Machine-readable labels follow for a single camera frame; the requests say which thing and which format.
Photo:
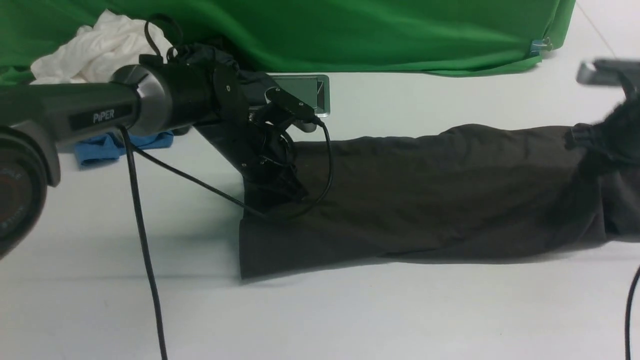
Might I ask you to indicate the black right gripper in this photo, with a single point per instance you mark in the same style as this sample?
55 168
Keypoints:
610 145

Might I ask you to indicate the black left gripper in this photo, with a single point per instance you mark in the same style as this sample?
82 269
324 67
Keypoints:
262 154

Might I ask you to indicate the dark gray long-sleeve top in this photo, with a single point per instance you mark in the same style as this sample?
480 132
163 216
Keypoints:
471 194

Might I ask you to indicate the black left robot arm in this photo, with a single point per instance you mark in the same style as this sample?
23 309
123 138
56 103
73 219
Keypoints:
146 98

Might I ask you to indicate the dark teal crumpled garment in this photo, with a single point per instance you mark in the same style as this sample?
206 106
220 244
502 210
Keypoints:
210 52

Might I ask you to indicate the green backdrop cloth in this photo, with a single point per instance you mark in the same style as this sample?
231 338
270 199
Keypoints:
460 38

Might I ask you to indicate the blue binder clip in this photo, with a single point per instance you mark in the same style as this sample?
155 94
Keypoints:
538 47

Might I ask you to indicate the blue crumpled garment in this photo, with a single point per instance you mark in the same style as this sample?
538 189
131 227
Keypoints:
109 147

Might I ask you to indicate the white crumpled garment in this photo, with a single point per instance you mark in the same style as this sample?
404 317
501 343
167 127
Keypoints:
95 52

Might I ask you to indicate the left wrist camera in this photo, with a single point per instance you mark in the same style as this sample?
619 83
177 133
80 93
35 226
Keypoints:
283 110

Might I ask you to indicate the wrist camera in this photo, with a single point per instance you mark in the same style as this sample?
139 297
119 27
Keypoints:
283 110
609 72

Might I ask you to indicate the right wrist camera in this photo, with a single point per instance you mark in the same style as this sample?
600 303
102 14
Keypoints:
609 72

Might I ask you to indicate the metal table cable hatch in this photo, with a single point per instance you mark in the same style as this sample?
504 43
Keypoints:
312 89

